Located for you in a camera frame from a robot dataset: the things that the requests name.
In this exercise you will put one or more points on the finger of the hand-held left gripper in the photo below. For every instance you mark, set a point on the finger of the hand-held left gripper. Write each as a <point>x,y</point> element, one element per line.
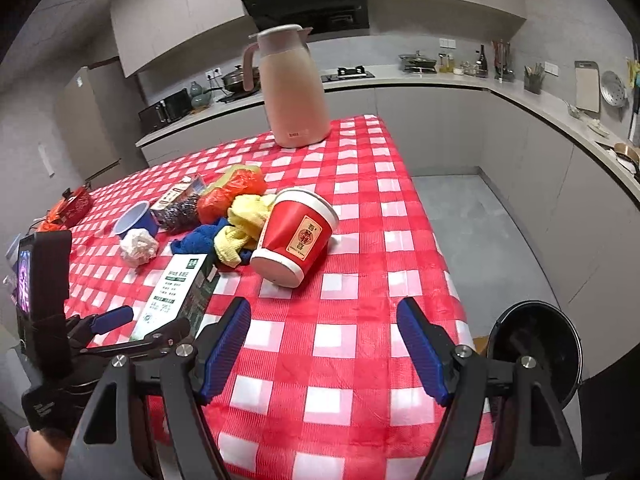
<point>160,335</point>
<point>112,319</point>

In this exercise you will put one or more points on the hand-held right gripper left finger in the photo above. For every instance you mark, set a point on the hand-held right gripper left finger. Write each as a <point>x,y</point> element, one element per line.
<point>227,345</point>

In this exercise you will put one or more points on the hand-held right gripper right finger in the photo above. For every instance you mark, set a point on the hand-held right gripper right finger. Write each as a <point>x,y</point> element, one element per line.
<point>422,350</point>

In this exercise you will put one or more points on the green white carton box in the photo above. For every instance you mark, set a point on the green white carton box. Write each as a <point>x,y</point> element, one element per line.
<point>170,290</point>

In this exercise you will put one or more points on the white paper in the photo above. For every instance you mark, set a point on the white paper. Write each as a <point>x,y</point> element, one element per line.
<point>139,247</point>

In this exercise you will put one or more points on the small blue bowl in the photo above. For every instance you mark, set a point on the small blue bowl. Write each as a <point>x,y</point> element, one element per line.
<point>132,220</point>

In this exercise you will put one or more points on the blue cloth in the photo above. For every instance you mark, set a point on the blue cloth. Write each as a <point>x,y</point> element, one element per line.
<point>197,240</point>

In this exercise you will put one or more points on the black round trash bin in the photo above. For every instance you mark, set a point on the black round trash bin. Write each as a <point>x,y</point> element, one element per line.
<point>535,330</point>

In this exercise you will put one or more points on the red paper cup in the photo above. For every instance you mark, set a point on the red paper cup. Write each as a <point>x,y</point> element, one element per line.
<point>295,240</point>

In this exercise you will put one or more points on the yellow cloth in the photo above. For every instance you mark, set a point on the yellow cloth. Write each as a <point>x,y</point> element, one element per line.
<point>245,210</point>

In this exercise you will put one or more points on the small brown carton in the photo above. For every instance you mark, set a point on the small brown carton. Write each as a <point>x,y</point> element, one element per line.
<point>175,194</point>

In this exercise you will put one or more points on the red plastic bag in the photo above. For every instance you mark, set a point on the red plastic bag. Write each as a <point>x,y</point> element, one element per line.
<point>220,202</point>

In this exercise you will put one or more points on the person's left forearm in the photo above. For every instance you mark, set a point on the person's left forearm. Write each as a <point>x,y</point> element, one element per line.
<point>45,452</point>

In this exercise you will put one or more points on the red white checked tablecloth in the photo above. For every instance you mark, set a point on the red white checked tablecloth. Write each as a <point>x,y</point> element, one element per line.
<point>325,360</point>

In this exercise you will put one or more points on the red snack packet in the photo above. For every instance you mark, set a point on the red snack packet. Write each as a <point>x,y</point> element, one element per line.
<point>70,207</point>

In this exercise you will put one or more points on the grey refrigerator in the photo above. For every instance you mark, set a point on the grey refrigerator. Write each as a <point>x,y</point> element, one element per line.
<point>95,120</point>

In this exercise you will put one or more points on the black appliance with green label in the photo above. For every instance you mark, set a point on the black appliance with green label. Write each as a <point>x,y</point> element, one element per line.
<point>615,420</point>

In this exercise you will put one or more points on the grey base cabinets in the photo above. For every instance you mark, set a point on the grey base cabinets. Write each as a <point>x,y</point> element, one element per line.
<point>520,160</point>

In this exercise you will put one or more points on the black microwave oven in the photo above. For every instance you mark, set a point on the black microwave oven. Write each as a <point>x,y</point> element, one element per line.
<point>167,110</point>

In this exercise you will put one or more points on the pink thermos jug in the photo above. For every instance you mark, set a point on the pink thermos jug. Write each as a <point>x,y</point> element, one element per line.
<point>295,95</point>

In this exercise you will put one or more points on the black wok with lid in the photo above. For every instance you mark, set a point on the black wok with lid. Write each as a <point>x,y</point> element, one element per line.
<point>240,80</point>

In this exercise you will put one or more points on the grey kitchen counter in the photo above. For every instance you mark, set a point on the grey kitchen counter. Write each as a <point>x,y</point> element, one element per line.
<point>545,110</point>

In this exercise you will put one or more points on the wooden bowl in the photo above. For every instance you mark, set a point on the wooden bowl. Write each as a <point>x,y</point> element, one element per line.
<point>627,156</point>

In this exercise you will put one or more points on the black gas stove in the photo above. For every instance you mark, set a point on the black gas stove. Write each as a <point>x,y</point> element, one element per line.
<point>347,74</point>

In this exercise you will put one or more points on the oil bottles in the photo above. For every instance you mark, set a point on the oil bottles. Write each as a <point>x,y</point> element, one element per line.
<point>446,64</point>

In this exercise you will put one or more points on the metal frying pan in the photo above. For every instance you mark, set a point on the metal frying pan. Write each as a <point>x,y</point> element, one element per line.
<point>417,62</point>

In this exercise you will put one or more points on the dark utensil holder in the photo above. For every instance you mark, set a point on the dark utensil holder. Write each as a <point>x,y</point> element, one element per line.
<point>533,82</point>

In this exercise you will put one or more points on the dark glass bottle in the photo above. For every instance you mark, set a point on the dark glass bottle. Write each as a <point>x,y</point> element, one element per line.
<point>482,62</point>

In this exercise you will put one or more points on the knife holder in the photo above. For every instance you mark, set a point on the knife holder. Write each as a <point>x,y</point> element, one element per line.
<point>502,60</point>

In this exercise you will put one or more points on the pale cutting board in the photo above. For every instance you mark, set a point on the pale cutting board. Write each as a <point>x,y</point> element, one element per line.
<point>586,87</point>

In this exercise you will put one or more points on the round metal steamer plate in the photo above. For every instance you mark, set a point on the round metal steamer plate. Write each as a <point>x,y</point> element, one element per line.
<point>613,90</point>

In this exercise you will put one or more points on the black range hood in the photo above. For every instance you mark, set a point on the black range hood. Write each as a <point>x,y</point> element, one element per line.
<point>305,5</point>

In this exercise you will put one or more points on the white wall outlet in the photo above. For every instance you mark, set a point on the white wall outlet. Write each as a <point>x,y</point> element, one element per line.
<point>214,73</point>
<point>447,43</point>
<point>551,67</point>

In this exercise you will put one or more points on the grey wall cabinets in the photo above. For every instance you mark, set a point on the grey wall cabinets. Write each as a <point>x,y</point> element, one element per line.
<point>175,15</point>

